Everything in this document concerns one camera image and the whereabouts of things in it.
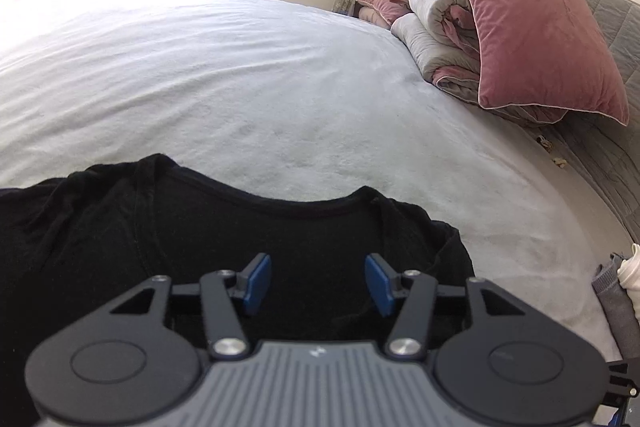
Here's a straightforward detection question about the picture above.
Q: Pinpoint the small beige trinket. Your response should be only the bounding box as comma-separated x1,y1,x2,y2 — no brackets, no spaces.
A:
535,134,568,168

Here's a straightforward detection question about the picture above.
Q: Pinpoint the folded grey garment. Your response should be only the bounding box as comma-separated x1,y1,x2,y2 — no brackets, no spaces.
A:
591,253,640,358

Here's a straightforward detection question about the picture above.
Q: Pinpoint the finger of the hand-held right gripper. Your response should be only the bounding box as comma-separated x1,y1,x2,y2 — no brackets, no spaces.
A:
599,359,640,427

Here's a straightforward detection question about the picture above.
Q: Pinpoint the folded white garment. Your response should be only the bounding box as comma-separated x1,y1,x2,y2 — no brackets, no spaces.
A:
616,243,640,293

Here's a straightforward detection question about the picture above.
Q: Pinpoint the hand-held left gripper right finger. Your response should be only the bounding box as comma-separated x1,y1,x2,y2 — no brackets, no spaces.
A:
364,253,548,362

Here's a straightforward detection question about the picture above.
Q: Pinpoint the black shirt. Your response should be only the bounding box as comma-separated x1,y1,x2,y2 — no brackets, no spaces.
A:
0,153,475,427

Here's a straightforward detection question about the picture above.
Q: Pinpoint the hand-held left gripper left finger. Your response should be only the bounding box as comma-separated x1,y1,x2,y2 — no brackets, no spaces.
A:
90,253,273,361

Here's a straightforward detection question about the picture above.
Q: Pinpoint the grey quilted headboard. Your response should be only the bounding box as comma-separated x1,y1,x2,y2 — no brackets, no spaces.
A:
540,0,640,233

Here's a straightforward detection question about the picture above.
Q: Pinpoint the pink velvet pillow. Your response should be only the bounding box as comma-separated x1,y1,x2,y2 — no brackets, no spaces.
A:
434,0,630,126

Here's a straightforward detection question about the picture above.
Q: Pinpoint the small pink pillow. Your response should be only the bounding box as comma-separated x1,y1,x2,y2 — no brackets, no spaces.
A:
355,0,413,30

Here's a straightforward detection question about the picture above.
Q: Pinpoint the bed with grey sheet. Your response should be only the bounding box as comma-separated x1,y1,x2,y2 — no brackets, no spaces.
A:
0,0,631,408

